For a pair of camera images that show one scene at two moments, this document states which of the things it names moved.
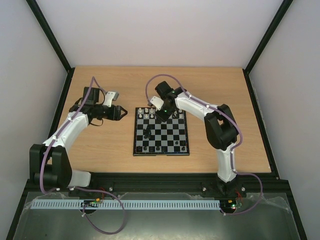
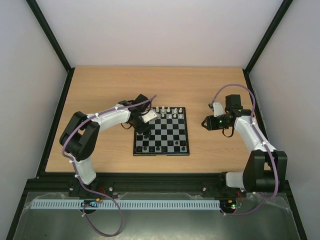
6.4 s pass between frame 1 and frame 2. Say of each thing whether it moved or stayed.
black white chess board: stayed
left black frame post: stayed
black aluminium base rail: stayed
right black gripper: moved
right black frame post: stayed
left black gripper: moved
